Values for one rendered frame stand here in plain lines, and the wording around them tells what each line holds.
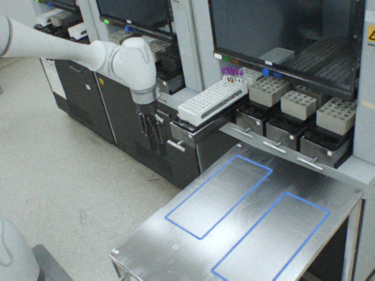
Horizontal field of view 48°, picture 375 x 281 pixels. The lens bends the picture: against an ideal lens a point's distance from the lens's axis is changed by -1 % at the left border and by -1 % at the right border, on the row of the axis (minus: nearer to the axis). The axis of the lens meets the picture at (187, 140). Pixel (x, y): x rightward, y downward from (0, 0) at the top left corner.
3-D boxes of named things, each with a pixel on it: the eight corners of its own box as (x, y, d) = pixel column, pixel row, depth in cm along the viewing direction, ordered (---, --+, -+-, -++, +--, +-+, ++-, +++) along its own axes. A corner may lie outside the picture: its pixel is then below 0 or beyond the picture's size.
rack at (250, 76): (277, 59, 196) (277, 46, 193) (295, 64, 190) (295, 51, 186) (234, 86, 182) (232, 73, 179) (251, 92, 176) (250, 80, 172)
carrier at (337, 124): (348, 134, 142) (349, 119, 138) (345, 136, 141) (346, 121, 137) (318, 122, 150) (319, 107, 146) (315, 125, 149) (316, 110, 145)
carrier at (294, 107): (309, 119, 152) (309, 105, 148) (306, 121, 151) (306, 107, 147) (283, 108, 160) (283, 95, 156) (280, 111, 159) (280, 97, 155)
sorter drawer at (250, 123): (331, 58, 203) (332, 40, 198) (357, 65, 194) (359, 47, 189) (229, 130, 169) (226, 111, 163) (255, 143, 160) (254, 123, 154)
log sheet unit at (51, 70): (52, 92, 328) (36, 49, 307) (69, 102, 310) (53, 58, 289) (49, 93, 327) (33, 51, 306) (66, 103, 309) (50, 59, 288)
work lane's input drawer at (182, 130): (279, 68, 203) (278, 51, 198) (303, 75, 194) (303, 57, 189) (164, 143, 169) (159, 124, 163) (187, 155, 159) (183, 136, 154)
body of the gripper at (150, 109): (162, 97, 144) (167, 120, 149) (147, 90, 150) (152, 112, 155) (145, 107, 140) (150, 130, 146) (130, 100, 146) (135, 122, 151)
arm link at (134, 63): (165, 80, 141) (138, 72, 149) (156, 36, 132) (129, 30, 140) (142, 95, 135) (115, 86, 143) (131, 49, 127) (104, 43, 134)
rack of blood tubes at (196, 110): (231, 88, 181) (229, 75, 178) (249, 95, 175) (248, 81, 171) (179, 120, 167) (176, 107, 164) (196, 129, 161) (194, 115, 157)
